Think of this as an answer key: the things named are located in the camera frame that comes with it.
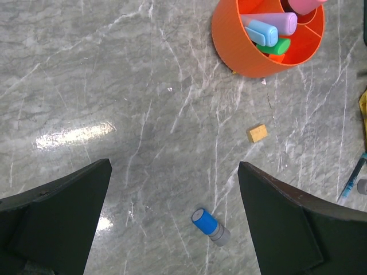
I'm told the small tan eraser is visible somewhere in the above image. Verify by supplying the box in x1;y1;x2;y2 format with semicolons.
247;124;268;143

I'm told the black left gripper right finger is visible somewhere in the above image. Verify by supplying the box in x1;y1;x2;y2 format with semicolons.
238;162;366;274

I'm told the pink tube of crayons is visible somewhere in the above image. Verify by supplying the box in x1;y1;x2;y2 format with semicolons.
288;0;327;15

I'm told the dark blue pen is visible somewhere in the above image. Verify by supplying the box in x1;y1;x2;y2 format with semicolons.
337;153;366;206

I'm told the thin green-tipped white marker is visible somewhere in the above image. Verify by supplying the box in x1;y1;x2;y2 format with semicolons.
256;38;291;56

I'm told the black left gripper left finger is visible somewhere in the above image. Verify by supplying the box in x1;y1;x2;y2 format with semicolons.
1;159;112;274

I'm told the blue grey cylinder cap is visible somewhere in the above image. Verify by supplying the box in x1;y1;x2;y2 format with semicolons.
191;208;231;247

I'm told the small grey round lid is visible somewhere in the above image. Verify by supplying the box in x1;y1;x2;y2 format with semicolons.
357;179;367;195

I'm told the purple pink highlighter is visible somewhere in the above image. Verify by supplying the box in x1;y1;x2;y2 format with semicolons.
240;12;298;36

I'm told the blue-capped clear highlighter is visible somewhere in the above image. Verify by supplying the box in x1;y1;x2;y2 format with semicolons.
244;19;279;46

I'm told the yellow folded cloth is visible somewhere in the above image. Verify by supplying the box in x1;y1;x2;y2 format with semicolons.
359;90;367;130

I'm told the orange round desk organizer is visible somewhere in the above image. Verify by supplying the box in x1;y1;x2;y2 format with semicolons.
212;0;325;78

